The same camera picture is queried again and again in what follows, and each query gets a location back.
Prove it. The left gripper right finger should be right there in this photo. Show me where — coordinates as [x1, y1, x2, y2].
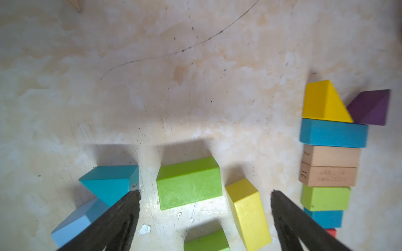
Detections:
[271, 190, 349, 251]

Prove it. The yellow rectangular block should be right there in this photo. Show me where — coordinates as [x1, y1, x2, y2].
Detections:
[225, 178, 272, 251]

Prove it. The teal small block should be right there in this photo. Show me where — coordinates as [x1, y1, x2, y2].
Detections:
[304, 208, 343, 229]

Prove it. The teal triangle block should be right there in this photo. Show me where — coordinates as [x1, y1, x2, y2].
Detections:
[79, 165, 139, 207]

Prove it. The green block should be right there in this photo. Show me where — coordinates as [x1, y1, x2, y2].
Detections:
[156, 156, 223, 210]
[300, 185, 351, 211]
[183, 230, 230, 251]

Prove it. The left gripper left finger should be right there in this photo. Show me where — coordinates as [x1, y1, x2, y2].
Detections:
[59, 190, 141, 251]

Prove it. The light blue cube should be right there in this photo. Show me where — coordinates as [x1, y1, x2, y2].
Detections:
[51, 198, 110, 247]

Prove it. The purple triangle block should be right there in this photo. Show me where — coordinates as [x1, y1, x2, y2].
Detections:
[347, 89, 391, 126]

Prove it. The yellow triangle block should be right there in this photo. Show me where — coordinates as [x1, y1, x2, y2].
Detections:
[303, 80, 353, 123]

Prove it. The natural wood block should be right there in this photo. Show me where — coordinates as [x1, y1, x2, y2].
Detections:
[299, 162, 358, 187]
[301, 144, 362, 167]

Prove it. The natural wood half round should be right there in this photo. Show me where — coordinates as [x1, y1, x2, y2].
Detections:
[67, 0, 81, 13]

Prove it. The teal long block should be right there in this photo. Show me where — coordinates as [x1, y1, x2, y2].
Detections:
[299, 118, 368, 148]

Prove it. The red cube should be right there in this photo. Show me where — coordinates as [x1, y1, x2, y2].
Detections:
[326, 229, 337, 238]

